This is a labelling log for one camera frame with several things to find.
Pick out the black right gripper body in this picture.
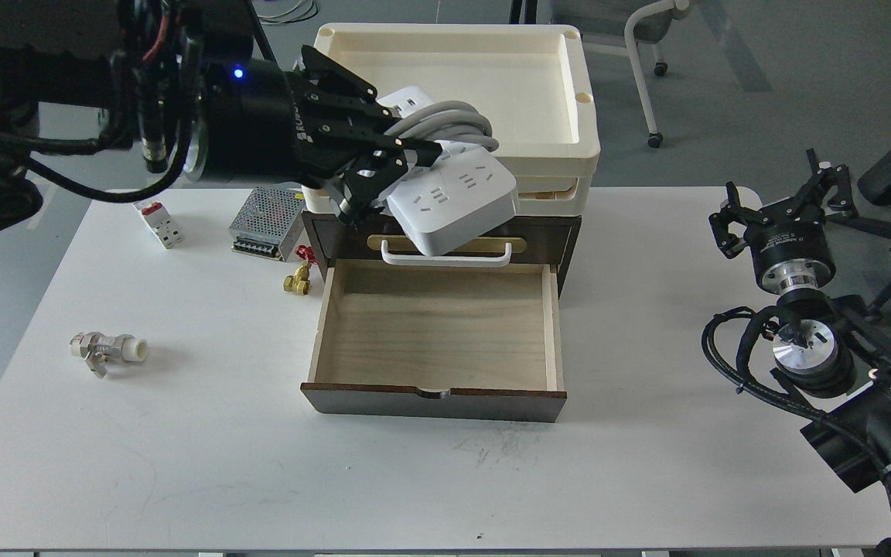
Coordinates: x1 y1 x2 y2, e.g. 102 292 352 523
747 200 837 295

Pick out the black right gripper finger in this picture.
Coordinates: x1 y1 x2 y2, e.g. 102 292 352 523
790 149 859 221
708 182 760 260

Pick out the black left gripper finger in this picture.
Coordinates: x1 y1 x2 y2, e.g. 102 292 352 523
300 45 442 168
329 149 408 228

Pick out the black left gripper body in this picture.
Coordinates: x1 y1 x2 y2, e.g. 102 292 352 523
202 60 344 188

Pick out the white power strip with cable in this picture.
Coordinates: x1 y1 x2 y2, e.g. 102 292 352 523
375 86 519 268

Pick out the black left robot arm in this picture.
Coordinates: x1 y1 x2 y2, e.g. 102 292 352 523
0 1 442 231

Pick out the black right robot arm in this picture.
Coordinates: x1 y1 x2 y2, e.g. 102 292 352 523
701 149 891 556

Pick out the metal mesh power supply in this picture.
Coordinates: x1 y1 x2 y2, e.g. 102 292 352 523
229 186 306 261

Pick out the white circuit breaker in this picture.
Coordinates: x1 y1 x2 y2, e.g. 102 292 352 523
133 200 184 249

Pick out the open wooden drawer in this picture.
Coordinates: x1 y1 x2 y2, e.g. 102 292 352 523
300 260 567 423

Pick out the cream plastic tray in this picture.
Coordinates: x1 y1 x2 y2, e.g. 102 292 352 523
314 22 600 217

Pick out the white office chair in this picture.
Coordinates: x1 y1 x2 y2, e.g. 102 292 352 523
550 0 713 150

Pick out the white plastic pipe valve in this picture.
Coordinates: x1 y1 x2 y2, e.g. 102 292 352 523
70 332 149 378

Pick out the brass valve red handle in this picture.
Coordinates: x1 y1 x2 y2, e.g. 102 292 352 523
282 244 317 296

